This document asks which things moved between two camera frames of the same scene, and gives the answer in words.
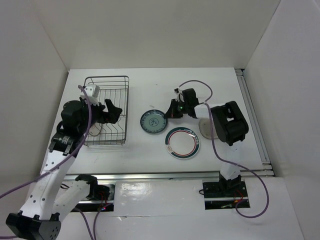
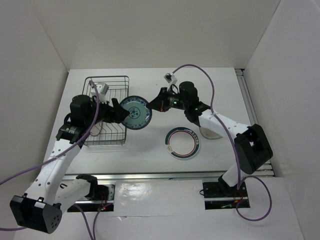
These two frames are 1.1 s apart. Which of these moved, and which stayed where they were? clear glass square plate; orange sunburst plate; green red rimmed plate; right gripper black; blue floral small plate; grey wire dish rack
Moved: blue floral small plate; right gripper black
Stayed: green red rimmed plate; grey wire dish rack; orange sunburst plate; clear glass square plate
